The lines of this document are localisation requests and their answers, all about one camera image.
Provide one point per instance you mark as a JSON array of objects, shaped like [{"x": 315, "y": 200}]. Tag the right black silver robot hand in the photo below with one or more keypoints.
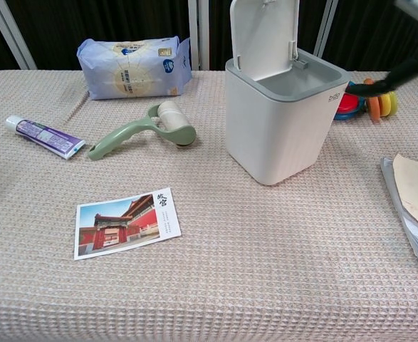
[{"x": 401, "y": 76}]

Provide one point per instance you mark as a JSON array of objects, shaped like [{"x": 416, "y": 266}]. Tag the white plastic bin lid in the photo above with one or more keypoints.
[{"x": 265, "y": 35}]

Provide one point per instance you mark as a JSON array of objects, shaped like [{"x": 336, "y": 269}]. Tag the white plastic trash bin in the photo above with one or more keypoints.
[{"x": 276, "y": 139}]

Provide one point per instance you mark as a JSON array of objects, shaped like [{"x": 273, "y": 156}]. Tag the red disc toy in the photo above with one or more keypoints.
[{"x": 349, "y": 105}]

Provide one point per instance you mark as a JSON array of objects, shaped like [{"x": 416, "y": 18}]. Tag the beige waffle tablecloth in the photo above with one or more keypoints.
[{"x": 230, "y": 270}]

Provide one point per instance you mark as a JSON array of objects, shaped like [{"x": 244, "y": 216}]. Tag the pale blue tissue pack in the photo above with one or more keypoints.
[{"x": 134, "y": 71}]

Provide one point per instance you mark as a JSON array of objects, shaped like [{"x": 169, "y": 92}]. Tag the green lint roller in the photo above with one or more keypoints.
[{"x": 134, "y": 133}]

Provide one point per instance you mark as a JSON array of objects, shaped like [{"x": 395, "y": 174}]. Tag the black curtain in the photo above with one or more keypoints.
[{"x": 105, "y": 18}]

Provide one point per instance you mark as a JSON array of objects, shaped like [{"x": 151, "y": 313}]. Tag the red palace postcard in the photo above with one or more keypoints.
[{"x": 126, "y": 224}]

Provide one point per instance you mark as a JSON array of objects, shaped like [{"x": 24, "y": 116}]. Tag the purple white toothpaste tube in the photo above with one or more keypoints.
[{"x": 45, "y": 136}]

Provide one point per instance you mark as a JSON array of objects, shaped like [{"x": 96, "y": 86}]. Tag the white frame post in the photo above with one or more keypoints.
[
  {"x": 13, "y": 35},
  {"x": 198, "y": 35},
  {"x": 328, "y": 28}
]

